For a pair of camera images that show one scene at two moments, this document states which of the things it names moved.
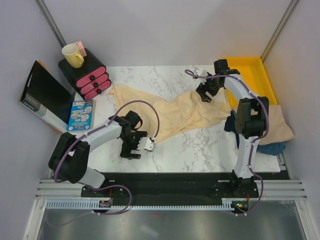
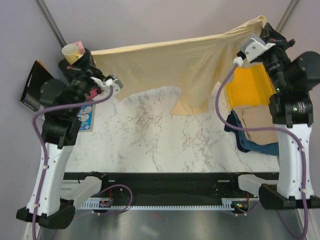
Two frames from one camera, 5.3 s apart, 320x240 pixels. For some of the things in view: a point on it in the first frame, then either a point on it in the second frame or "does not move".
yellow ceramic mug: x=75 y=59 does not move
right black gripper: x=202 y=88 → x=274 y=37
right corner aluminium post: x=279 y=28 does not move
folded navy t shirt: x=230 y=126 does not move
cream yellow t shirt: x=161 y=116 → x=199 y=69
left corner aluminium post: x=52 y=23 does not move
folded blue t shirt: x=271 y=149 does not move
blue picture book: x=82 y=115 does not move
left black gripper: x=125 y=152 → x=91 y=71
